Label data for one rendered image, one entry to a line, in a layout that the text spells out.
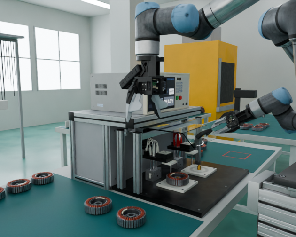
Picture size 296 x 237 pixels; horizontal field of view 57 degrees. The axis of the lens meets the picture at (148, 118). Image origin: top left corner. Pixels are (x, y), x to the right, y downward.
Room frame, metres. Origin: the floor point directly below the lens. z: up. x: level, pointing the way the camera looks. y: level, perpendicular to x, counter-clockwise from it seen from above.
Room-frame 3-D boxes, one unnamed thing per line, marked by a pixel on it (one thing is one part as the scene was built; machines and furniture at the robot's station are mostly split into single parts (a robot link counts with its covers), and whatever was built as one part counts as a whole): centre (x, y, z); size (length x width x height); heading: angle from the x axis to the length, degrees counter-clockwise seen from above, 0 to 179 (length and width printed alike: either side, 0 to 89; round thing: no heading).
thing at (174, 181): (1.29, -0.15, 0.80); 0.11 x 0.11 x 0.04
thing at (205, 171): (1.49, -0.29, 0.78); 0.15 x 0.15 x 0.01; 54
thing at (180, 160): (1.57, -0.17, 0.80); 0.08 x 0.05 x 0.06; 144
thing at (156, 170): (1.38, -0.03, 0.80); 0.08 x 0.05 x 0.06; 144
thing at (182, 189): (1.29, -0.15, 0.78); 0.15 x 0.15 x 0.01; 54
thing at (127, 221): (0.97, 0.06, 0.77); 0.11 x 0.11 x 0.04
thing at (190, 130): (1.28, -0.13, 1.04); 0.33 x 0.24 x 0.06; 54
